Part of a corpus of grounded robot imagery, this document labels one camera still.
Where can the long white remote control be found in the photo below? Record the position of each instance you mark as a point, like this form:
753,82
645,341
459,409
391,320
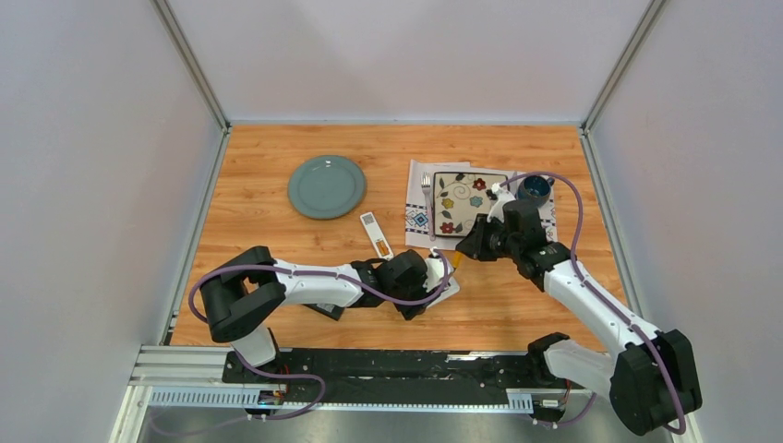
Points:
374,232

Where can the silver fork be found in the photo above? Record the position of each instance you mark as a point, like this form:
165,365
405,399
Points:
426,186

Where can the floral square ceramic plate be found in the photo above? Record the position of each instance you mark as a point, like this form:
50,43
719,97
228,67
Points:
458,197

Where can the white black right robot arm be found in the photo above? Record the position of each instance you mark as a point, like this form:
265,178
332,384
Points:
648,375

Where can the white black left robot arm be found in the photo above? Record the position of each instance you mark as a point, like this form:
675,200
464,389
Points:
235,299

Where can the teal round plate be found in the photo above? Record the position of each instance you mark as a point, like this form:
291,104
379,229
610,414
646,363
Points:
326,187

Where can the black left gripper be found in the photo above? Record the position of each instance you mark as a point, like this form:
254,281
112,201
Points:
411,311

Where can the dark blue mug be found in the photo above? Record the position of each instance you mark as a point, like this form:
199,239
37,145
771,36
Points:
535,189

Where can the white patterned placemat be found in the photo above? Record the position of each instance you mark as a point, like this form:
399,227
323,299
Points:
416,220

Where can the aluminium frame rail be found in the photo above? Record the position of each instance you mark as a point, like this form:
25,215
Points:
179,366

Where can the short white remote control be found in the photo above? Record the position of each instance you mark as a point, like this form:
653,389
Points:
452,288

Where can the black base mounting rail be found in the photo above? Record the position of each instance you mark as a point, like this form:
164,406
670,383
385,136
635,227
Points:
408,379

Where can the black remote control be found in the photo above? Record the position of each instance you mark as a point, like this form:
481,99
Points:
331,311

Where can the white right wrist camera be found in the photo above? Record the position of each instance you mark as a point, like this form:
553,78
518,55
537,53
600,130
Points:
500,196

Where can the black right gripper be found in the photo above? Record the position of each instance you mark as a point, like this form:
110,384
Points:
473,245

